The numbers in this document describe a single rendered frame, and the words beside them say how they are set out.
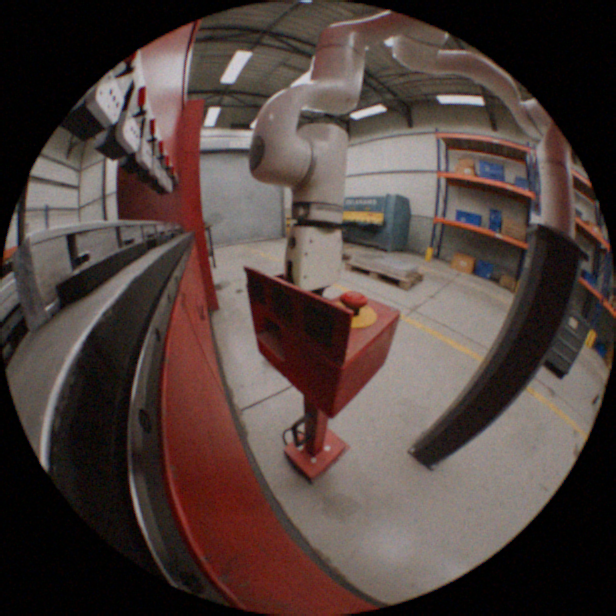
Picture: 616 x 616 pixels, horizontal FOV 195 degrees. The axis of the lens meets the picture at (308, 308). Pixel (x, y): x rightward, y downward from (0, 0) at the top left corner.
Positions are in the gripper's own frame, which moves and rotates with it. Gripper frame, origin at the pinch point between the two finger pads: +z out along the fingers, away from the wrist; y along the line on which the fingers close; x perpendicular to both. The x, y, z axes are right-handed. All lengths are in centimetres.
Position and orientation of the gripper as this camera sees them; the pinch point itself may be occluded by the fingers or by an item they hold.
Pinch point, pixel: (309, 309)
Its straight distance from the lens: 34.0
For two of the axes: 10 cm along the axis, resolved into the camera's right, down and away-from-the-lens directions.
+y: 7.3, -2.5, 6.4
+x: -6.8, -3.5, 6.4
